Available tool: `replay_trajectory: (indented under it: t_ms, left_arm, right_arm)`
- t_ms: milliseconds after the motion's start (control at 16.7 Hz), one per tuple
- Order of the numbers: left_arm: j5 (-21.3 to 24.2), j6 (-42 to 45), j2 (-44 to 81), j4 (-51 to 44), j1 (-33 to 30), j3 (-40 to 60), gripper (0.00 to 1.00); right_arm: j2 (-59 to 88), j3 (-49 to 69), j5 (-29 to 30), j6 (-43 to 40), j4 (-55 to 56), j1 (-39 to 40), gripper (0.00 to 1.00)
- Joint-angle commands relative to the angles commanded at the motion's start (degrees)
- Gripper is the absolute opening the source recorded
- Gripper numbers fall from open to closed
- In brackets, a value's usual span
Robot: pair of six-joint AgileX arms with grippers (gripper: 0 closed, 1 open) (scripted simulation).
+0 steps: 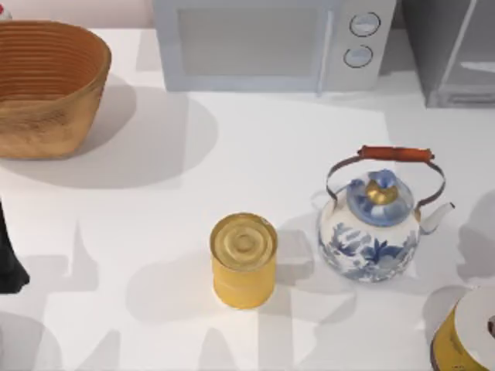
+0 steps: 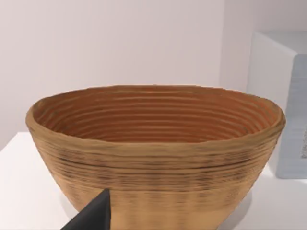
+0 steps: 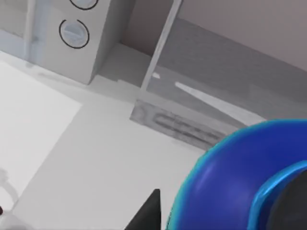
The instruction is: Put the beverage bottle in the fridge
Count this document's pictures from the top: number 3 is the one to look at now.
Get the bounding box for pale microwave oven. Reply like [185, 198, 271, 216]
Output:
[0, 0, 119, 85]

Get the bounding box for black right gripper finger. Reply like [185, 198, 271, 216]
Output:
[125, 188, 161, 230]

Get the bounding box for round microwave knob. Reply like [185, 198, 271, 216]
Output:
[69, 0, 99, 11]
[59, 18, 90, 49]

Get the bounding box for grey cabinet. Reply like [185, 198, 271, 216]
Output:
[129, 0, 307, 152]

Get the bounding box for blue bowl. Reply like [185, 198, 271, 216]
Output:
[166, 118, 307, 230]

